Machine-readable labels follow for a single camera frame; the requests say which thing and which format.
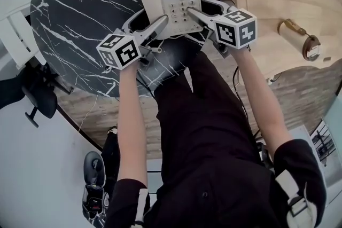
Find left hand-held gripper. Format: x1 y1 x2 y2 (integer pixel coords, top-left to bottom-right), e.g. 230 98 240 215
96 9 169 73

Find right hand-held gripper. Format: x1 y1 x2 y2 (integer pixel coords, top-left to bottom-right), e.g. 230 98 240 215
186 0 258 59

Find person's right forearm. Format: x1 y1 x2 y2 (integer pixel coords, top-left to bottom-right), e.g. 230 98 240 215
231 46 293 161

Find person's left forearm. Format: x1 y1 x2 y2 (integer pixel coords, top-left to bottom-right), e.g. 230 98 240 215
116 61 150 190

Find beige cylindrical tumbler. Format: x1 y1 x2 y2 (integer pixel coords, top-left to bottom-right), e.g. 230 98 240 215
277 18 321 62

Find black office chair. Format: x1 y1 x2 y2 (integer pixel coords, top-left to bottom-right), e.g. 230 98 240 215
0 62 75 129

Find white slatted furniture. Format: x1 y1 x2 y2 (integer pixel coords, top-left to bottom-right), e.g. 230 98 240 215
0 6 48 70

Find person's black shirt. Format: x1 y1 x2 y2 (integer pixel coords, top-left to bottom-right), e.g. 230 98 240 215
105 44 328 228

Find person's black trousers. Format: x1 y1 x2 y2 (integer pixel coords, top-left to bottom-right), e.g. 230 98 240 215
101 130 121 187

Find metal railing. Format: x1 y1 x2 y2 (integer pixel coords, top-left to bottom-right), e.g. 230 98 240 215
311 120 337 168

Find thin white telephone cord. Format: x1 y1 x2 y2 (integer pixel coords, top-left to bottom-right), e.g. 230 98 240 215
144 34 185 54

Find black cable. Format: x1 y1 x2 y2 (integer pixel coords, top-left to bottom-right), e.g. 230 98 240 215
231 65 261 142

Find white shoulder strap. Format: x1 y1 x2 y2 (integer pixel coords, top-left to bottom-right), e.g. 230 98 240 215
134 188 151 226

